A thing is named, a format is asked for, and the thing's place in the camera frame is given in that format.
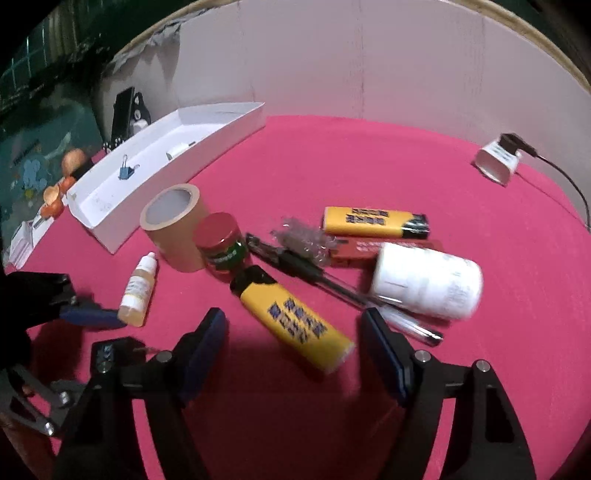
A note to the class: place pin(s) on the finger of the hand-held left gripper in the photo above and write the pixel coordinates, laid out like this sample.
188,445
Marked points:
46,399
94,318

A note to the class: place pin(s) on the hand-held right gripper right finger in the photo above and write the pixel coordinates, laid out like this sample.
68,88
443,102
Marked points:
387,357

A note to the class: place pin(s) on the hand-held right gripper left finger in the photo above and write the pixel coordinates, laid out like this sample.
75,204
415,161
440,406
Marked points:
207,357

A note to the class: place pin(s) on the small dropper bottle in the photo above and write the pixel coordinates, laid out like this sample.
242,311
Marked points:
136,290

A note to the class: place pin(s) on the white pill bottle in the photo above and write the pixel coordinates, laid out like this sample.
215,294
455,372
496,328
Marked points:
425,281

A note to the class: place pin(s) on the yellow tube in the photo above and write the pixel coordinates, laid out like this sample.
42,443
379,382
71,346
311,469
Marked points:
291,318

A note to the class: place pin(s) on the red jar with green label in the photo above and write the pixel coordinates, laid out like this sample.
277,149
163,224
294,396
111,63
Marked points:
217,233

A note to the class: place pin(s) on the black gel pen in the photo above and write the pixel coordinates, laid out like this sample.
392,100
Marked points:
300,266

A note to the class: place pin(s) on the clear crinkled plastic wrapper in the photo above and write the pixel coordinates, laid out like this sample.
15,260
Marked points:
300,240

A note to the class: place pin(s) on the white cardboard tray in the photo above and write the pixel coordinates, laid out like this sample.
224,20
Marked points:
152,152

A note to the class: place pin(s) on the white paper box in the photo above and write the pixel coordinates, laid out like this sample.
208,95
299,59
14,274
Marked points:
23,242

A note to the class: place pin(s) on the red lighter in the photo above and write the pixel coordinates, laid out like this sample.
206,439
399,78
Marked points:
355,250

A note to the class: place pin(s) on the orange peel pieces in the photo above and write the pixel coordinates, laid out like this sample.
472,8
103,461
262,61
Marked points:
55,196

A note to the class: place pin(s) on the yellow glue stick on cloth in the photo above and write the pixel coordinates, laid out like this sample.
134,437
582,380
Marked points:
360,221

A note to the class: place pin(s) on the blue binder clip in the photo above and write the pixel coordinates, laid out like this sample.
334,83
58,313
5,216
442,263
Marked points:
125,173

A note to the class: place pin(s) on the orange round fruit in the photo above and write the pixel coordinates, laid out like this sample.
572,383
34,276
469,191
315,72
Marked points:
74,160

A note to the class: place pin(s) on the cartoon printed board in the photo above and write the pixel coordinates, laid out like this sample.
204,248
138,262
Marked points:
41,147

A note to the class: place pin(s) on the white usb charger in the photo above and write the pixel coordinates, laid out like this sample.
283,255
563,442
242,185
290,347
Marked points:
175,150

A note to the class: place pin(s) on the black phone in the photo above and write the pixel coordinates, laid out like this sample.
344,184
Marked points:
122,115

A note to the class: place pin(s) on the black and white cat figure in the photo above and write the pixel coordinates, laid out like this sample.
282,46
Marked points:
139,115

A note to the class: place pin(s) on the white power strip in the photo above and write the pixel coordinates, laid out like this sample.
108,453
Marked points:
494,164

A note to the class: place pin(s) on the black plug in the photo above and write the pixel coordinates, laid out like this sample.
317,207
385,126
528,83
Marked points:
512,142

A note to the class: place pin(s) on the bamboo rail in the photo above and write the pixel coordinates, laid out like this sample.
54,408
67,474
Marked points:
531,28

